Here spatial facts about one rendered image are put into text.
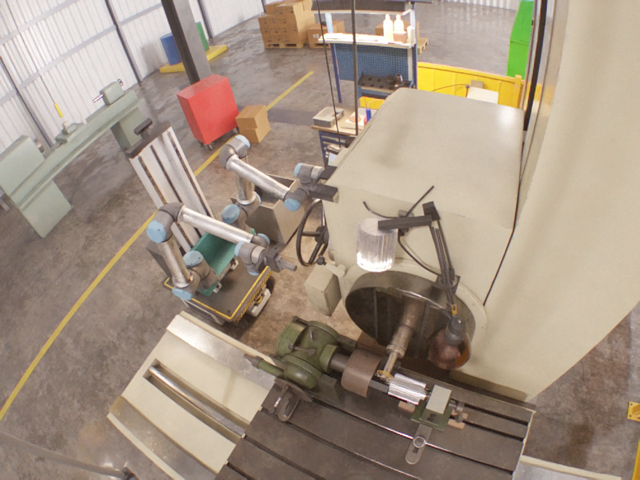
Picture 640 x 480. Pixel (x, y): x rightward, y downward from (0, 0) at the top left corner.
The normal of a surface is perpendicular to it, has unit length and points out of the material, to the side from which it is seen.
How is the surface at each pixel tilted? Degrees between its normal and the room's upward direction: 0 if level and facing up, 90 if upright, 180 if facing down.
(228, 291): 0
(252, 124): 90
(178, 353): 0
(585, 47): 90
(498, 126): 0
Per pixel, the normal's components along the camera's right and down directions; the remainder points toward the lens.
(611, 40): -0.47, 0.71
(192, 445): -0.15, -0.65
